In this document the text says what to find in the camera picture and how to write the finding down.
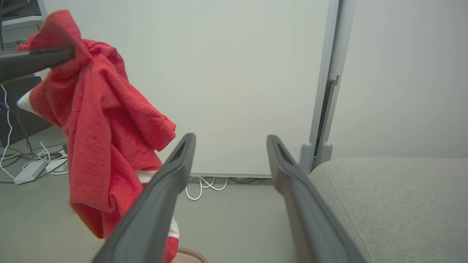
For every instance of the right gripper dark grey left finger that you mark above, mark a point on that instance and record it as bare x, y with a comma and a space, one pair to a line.
153, 212

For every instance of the red jersey garment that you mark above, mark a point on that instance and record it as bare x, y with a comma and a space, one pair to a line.
102, 146

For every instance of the grey metal table leg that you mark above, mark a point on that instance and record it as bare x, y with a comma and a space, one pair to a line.
22, 25

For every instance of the large white partition panel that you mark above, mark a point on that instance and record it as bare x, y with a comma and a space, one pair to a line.
226, 73

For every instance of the grey partition leg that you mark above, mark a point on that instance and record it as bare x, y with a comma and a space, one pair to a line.
324, 153
306, 157

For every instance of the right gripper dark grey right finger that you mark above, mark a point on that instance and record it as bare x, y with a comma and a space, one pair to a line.
307, 219

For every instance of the grey fabric sofa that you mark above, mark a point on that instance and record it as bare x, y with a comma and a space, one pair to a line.
402, 208

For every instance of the black computer tower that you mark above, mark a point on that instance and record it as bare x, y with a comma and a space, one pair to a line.
25, 109

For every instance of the narrow white partition panel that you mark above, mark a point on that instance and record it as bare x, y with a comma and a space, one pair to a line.
402, 73

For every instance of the cream laundry basket brown rim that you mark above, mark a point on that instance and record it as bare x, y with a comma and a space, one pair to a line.
192, 255

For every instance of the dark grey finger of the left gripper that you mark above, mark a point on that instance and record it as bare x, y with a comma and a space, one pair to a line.
29, 62

